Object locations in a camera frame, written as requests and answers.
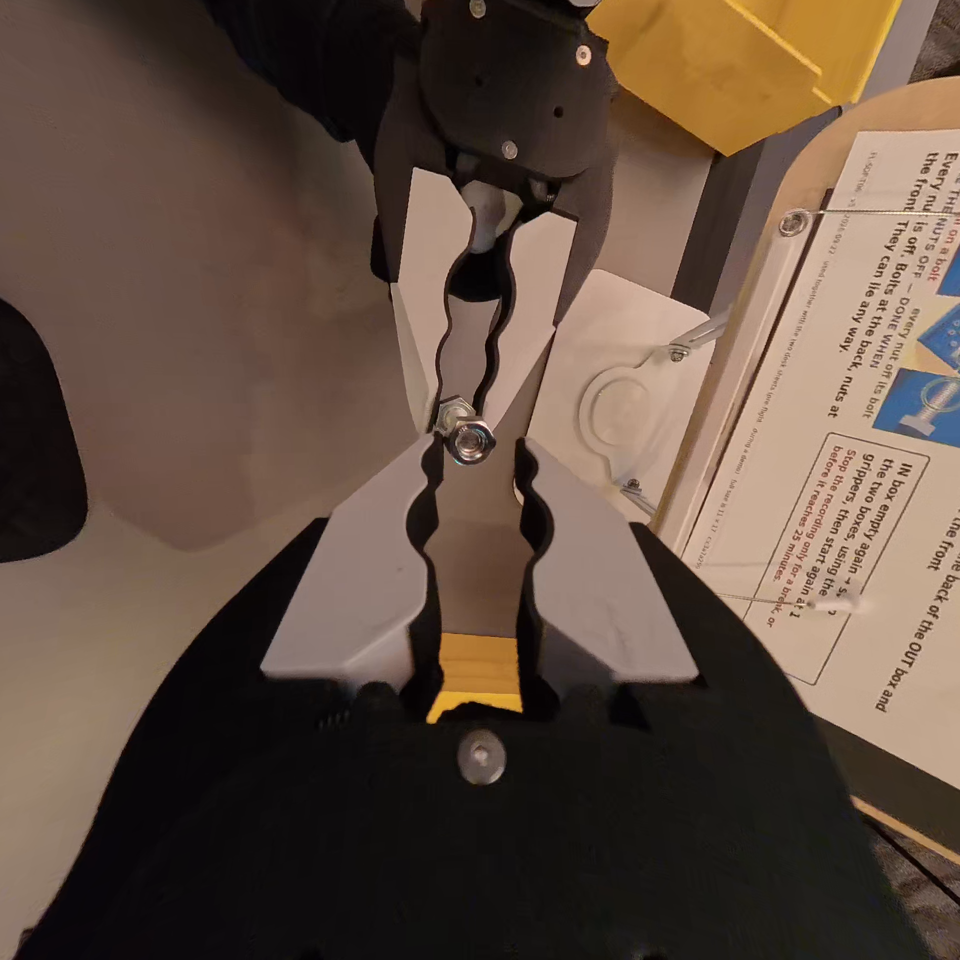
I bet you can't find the yellow plastic bin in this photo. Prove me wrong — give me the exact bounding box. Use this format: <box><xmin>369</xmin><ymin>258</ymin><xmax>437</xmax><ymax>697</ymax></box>
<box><xmin>426</xmin><ymin>632</ymin><xmax>526</xmax><ymax>725</ymax></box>
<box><xmin>585</xmin><ymin>0</ymin><xmax>905</xmax><ymax>159</ymax></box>

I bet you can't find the white plastic mounting plate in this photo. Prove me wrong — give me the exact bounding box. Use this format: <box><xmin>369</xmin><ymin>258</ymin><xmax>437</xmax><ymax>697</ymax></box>
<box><xmin>525</xmin><ymin>268</ymin><xmax>717</xmax><ymax>519</ymax></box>

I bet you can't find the person's left forearm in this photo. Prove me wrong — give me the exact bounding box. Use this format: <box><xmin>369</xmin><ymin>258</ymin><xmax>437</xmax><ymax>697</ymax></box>
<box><xmin>202</xmin><ymin>0</ymin><xmax>425</xmax><ymax>177</ymax></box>

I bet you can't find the thin steel wire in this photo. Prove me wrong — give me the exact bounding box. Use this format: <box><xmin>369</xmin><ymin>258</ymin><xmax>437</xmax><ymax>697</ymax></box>
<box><xmin>813</xmin><ymin>208</ymin><xmax>960</xmax><ymax>226</ymax></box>
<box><xmin>716</xmin><ymin>591</ymin><xmax>871</xmax><ymax>615</ymax></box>

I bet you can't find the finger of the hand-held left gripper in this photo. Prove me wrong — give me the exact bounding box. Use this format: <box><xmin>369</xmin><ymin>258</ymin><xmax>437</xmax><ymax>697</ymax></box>
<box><xmin>390</xmin><ymin>168</ymin><xmax>500</xmax><ymax>436</ymax></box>
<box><xmin>468</xmin><ymin>212</ymin><xmax>582</xmax><ymax>451</ymax></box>

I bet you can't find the printed paper instruction sheet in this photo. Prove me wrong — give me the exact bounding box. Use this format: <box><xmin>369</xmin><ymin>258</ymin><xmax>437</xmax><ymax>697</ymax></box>
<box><xmin>678</xmin><ymin>129</ymin><xmax>960</xmax><ymax>792</ymax></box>

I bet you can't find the silver hex bolt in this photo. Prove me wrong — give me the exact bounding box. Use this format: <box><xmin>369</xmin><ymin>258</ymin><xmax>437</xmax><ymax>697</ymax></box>
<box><xmin>444</xmin><ymin>420</ymin><xmax>498</xmax><ymax>468</ymax></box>

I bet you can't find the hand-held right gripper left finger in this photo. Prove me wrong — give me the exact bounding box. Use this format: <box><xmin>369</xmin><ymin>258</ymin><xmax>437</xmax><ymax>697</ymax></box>
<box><xmin>261</xmin><ymin>433</ymin><xmax>447</xmax><ymax>695</ymax></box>

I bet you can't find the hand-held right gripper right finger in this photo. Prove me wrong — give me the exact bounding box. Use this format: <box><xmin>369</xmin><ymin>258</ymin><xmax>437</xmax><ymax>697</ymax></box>
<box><xmin>512</xmin><ymin>438</ymin><xmax>704</xmax><ymax>691</ymax></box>

